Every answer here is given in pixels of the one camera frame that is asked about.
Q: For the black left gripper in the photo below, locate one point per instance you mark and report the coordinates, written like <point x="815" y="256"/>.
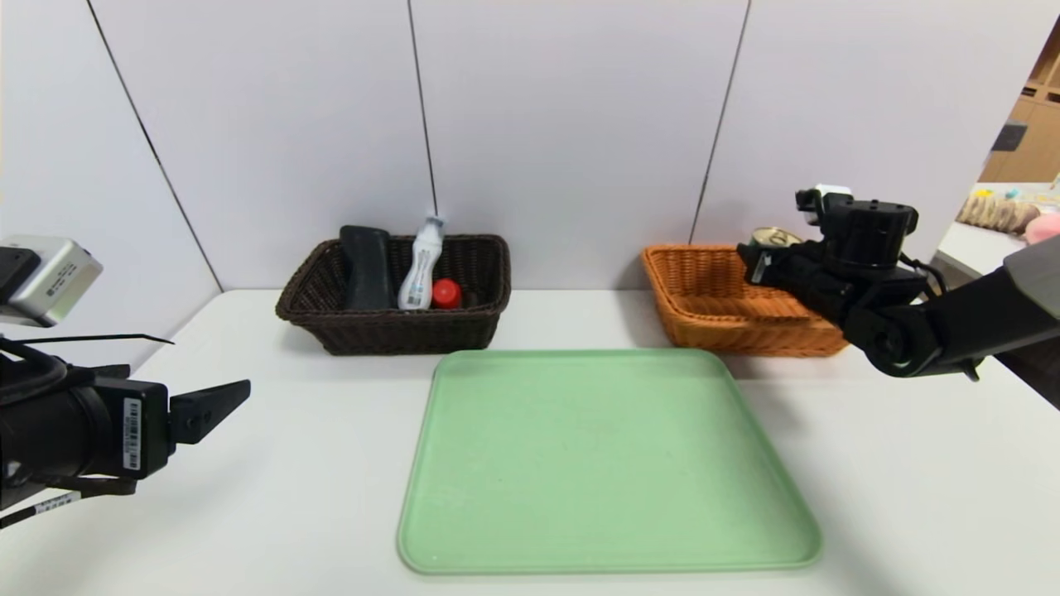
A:
<point x="139" y="432"/>

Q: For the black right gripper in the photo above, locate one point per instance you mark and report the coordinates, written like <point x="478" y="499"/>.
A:
<point x="763" y="266"/>

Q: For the small tin can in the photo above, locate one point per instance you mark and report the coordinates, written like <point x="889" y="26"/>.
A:
<point x="774" y="237"/>

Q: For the black soft case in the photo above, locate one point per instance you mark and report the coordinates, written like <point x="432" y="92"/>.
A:
<point x="368" y="273"/>

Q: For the white plastic bottle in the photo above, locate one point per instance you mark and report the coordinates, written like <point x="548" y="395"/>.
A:
<point x="420" y="269"/>

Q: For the red toy tomato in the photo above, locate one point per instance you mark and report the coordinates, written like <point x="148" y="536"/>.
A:
<point x="447" y="294"/>

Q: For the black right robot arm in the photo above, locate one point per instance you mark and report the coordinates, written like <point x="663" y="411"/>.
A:
<point x="936" y="298"/>

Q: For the orange wicker basket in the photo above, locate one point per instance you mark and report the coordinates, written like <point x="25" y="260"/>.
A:
<point x="712" y="314"/>

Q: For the dark brown wicker basket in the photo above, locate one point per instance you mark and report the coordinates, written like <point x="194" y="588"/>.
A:
<point x="397" y="331"/>

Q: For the black zip tie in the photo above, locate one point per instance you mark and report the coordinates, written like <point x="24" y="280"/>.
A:
<point x="83" y="339"/>

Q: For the beige striped plush toy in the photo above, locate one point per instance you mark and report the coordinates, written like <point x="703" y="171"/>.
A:
<point x="994" y="213"/>

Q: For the light green plastic tray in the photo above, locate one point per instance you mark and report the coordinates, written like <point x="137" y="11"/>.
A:
<point x="596" y="463"/>

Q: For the dark grey box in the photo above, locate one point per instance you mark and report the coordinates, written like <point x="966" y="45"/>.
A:
<point x="1007" y="136"/>

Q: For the pink plush toy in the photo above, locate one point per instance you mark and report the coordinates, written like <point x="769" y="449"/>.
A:
<point x="1045" y="228"/>

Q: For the wooden shelf unit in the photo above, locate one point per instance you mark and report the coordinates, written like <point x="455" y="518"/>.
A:
<point x="1035" y="108"/>

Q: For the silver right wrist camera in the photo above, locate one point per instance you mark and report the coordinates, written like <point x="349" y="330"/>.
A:
<point x="824" y="201"/>

